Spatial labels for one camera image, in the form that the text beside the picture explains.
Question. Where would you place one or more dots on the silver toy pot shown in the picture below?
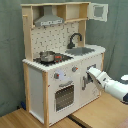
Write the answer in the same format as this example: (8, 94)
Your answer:
(47, 56)

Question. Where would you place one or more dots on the white microwave door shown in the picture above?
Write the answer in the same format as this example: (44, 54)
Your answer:
(98, 11)

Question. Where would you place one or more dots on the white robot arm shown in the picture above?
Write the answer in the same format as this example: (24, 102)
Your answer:
(104, 82)

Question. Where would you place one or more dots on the wooden toy kitchen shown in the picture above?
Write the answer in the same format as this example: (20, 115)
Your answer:
(40, 84)

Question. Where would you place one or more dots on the right red oven knob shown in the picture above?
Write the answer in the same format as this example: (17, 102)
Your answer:
(74, 69)

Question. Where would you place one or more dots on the red oven knob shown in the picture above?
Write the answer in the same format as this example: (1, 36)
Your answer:
(56, 75)
(74, 69)

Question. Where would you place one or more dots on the left red oven knob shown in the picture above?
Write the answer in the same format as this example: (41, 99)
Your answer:
(56, 75)

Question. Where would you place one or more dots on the grey toy sink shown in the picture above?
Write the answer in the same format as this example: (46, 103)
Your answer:
(79, 51)

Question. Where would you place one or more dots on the black toy stovetop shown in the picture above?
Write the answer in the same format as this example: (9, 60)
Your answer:
(58, 59)

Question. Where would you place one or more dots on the black toy faucet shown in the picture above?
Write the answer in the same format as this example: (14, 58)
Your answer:
(71, 44)

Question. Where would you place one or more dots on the oven door with window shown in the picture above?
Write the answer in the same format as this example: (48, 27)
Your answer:
(64, 97)

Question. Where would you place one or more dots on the grey range hood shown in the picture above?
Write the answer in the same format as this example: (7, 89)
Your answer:
(48, 18)

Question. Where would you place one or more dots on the grey cupboard door handle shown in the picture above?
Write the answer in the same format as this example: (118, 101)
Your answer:
(84, 83)

